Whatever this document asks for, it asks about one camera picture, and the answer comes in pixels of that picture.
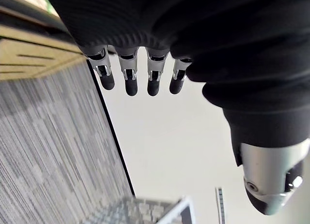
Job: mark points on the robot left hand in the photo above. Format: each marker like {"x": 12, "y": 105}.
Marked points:
{"x": 193, "y": 28}

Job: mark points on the light wooden cabinet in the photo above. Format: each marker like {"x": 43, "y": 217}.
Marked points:
{"x": 31, "y": 52}

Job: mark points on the black and white ruler strip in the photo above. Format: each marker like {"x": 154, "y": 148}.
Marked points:
{"x": 220, "y": 204}

